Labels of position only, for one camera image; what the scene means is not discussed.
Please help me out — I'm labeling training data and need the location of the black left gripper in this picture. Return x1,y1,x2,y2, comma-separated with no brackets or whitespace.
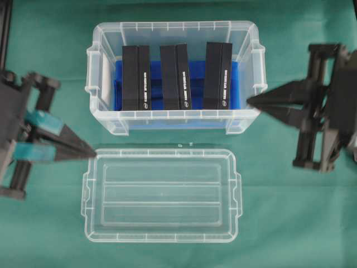
0,71,97,201

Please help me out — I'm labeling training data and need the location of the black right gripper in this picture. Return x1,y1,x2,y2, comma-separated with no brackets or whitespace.
247,44,356,172

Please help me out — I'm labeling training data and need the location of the clear plastic box lid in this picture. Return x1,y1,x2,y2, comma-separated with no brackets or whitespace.
81,148,243,243

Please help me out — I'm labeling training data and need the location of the right black box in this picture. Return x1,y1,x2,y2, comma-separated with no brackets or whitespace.
203,42,233,110

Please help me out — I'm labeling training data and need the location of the black box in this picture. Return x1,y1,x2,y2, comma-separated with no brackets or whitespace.
160,44,192,110
203,42,233,110
122,45,152,111

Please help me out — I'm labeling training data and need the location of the left black box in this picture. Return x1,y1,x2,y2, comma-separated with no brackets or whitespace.
122,45,152,111

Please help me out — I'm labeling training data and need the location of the clear plastic storage box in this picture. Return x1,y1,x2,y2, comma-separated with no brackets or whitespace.
85,21,268,136

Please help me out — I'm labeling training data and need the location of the middle black box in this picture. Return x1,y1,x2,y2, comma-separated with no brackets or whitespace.
160,44,192,110

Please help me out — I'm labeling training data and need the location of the blue foam liner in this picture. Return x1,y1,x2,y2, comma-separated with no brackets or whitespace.
113,60,240,128

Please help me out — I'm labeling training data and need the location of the black metal table frame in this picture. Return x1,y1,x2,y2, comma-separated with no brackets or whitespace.
0,0,13,70

